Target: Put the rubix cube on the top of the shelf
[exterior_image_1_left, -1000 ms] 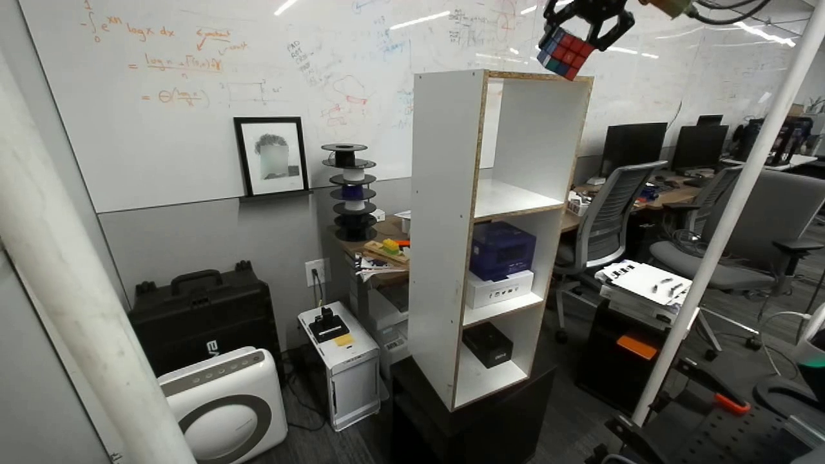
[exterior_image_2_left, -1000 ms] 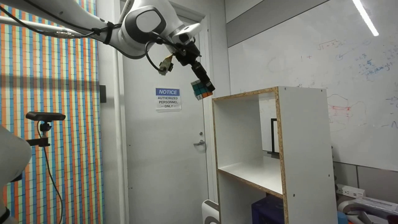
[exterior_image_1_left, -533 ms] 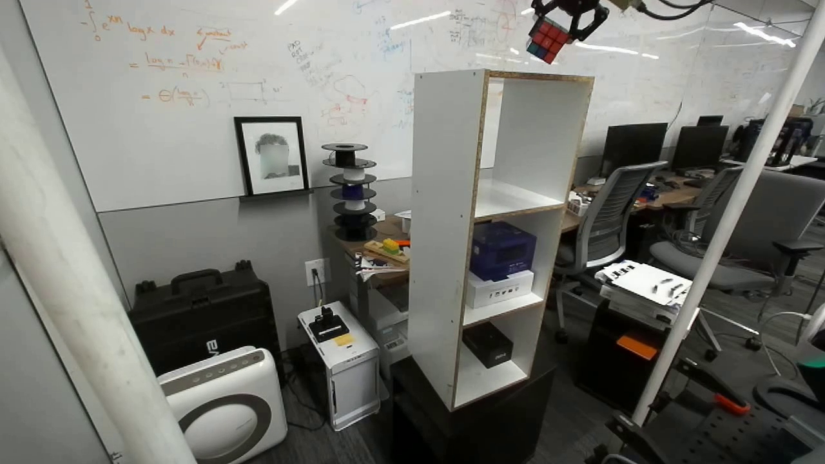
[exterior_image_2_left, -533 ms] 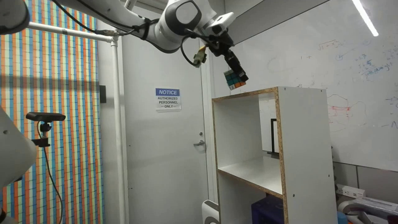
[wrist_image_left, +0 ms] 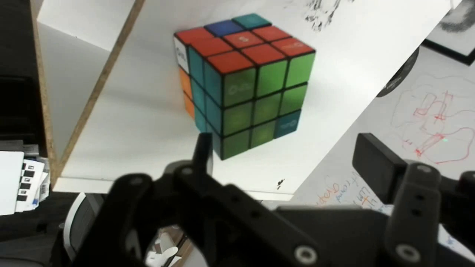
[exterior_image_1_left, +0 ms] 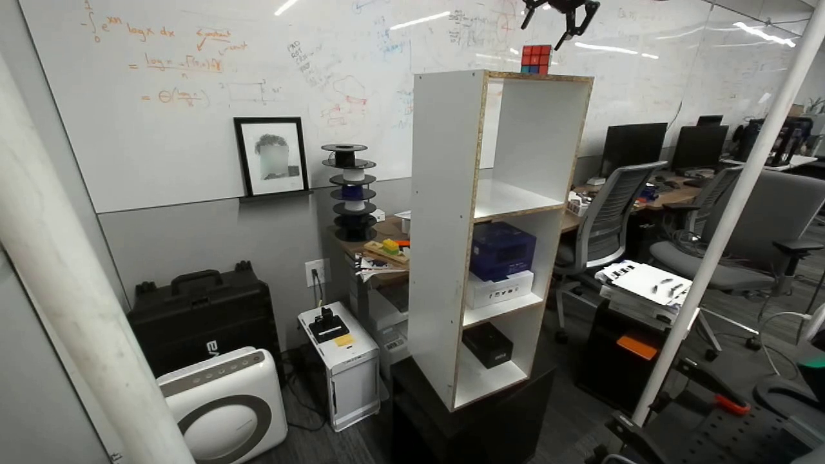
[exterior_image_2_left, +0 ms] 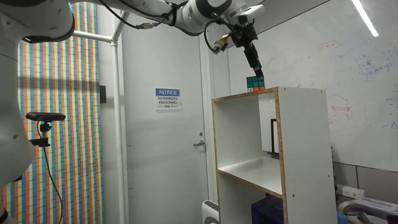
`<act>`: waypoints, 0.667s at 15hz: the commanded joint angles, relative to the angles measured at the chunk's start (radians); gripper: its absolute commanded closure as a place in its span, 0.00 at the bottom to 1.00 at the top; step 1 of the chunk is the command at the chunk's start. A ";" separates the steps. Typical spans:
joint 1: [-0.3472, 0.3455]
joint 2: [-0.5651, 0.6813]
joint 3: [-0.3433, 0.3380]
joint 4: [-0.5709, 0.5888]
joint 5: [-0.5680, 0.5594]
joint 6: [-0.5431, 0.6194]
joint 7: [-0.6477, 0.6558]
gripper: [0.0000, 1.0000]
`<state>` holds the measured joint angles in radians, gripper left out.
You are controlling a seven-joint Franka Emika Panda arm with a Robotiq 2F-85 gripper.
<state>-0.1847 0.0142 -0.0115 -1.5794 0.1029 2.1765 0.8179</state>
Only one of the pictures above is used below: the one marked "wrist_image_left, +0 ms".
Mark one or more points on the black round disc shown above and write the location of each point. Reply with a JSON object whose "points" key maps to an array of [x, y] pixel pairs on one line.
{"points": [[401, 74]]}

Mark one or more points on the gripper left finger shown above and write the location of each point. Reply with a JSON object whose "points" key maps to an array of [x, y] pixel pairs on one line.
{"points": [[207, 207]]}

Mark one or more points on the whiteboard with drawings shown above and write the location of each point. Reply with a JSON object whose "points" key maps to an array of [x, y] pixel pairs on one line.
{"points": [[404, 126]]}

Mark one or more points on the black framed board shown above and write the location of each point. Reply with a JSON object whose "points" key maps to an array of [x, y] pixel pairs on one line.
{"points": [[454, 26]]}

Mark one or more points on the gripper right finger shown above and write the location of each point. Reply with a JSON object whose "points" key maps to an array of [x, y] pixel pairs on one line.
{"points": [[412, 207]]}

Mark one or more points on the office chair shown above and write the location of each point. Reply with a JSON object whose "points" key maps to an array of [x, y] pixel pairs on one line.
{"points": [[79, 218]]}

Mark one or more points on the multicoloured puzzle cube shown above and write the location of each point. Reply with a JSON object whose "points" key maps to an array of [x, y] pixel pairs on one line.
{"points": [[245, 85]]}

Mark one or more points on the white shelf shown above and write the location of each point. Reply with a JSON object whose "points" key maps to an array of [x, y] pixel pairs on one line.
{"points": [[141, 122]]}

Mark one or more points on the stack of papers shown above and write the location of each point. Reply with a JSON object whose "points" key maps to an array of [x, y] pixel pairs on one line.
{"points": [[16, 181]]}

